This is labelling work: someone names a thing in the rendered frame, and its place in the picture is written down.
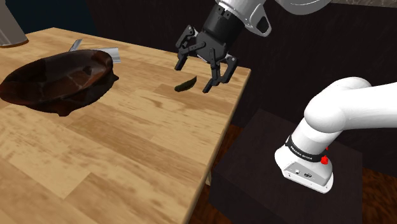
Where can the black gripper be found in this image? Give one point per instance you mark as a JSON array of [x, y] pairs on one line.
[[218, 34]]

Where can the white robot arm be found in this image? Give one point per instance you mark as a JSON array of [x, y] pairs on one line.
[[328, 108]]

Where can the dark green curved object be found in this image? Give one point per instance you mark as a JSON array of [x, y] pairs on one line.
[[185, 85]]

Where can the silver metal utensil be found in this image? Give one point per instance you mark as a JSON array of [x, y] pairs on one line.
[[111, 54]]

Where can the light wooden table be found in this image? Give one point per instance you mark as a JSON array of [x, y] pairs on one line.
[[139, 139]]

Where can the dark robot stand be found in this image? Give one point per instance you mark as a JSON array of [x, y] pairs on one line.
[[260, 189]]

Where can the dark brown bowl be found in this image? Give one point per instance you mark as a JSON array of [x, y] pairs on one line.
[[52, 82]]

